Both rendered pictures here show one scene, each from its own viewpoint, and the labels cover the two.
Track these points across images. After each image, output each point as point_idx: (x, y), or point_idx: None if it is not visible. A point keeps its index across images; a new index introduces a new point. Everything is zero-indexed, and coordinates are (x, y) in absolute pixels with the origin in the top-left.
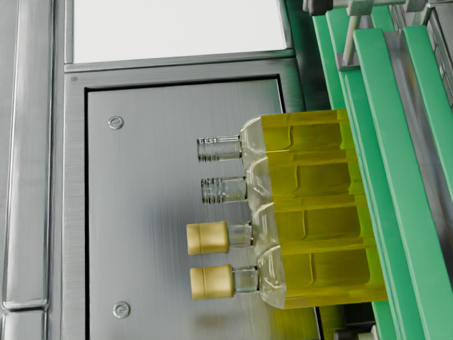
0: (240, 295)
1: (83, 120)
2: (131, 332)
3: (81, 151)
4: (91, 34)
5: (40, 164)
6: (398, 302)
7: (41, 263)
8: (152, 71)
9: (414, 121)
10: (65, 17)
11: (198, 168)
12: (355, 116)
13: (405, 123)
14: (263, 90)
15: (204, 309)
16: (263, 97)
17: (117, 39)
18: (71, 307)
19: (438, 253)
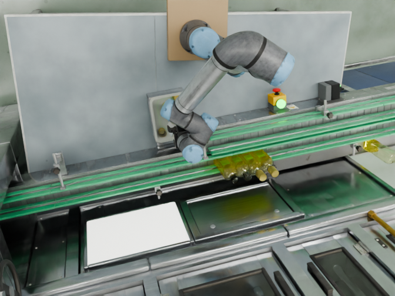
0: (262, 195)
1: (214, 231)
2: (282, 208)
3: (227, 228)
4: (174, 239)
5: (234, 237)
6: (271, 141)
7: (269, 228)
8: (190, 222)
9: (234, 131)
10: (167, 246)
11: (224, 208)
12: (224, 151)
13: (236, 131)
14: (191, 203)
15: (269, 199)
16: (194, 202)
17: (176, 233)
18: (281, 217)
19: (265, 125)
